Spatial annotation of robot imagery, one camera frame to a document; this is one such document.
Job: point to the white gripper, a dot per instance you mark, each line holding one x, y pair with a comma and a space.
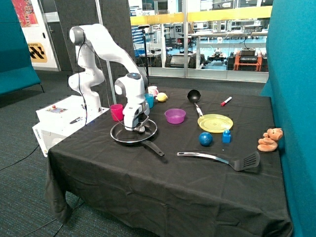
135, 115

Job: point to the black frying pan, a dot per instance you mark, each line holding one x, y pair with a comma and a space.
121, 135

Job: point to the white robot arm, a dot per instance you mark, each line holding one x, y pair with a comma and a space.
95, 40

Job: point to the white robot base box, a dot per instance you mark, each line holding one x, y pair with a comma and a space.
61, 119

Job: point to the magenta plastic cup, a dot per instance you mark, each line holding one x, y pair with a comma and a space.
117, 112

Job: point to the blue plastic cup right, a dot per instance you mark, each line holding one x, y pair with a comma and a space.
150, 99

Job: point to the purple plastic bowl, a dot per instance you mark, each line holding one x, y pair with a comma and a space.
175, 116

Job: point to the yellow lemon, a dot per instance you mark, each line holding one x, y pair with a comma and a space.
161, 97

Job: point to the pink mug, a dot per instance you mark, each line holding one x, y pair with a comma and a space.
153, 90

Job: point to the black ladle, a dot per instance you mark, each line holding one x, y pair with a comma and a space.
194, 96

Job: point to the blue ball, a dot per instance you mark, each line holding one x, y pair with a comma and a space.
205, 139

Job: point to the yellow plastic plate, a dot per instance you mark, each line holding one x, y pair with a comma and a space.
215, 123

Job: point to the blue toy block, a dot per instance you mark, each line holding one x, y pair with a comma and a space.
226, 136

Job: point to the red white marker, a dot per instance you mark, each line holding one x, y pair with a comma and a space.
226, 101

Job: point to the black tablecloth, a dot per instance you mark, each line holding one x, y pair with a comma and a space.
174, 196

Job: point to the black slotted spatula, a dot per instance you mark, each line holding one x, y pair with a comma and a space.
251, 161

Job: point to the yellow black sign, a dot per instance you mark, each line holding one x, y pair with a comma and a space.
37, 53

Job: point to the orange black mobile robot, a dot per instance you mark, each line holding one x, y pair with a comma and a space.
248, 59

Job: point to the brown teddy bear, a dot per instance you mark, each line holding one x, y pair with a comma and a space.
270, 139

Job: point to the teal bench seat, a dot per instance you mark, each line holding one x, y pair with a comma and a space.
16, 70

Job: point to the red poster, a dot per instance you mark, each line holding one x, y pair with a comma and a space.
25, 13

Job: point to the teal partition wall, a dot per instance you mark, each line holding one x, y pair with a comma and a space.
291, 49

